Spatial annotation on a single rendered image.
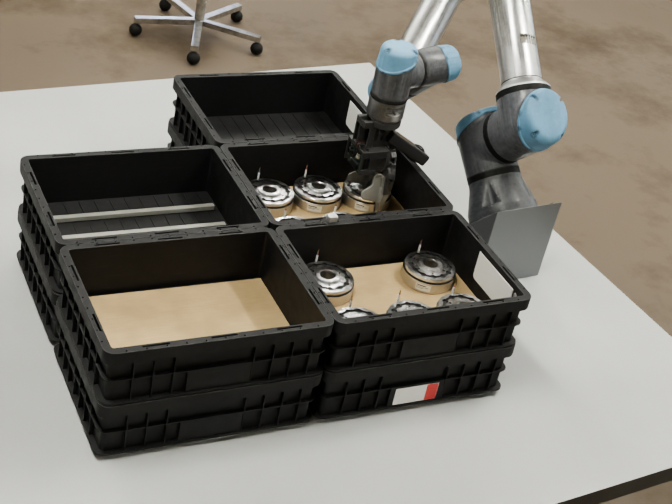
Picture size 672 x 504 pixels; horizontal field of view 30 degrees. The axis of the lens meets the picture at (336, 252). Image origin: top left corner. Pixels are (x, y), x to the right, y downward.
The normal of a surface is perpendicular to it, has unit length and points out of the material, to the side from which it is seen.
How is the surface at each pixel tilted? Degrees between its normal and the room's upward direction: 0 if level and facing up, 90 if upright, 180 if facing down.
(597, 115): 0
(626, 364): 0
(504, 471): 0
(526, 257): 90
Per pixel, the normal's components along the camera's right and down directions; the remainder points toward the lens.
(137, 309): 0.18, -0.82
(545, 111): 0.55, -0.10
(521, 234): 0.47, 0.56
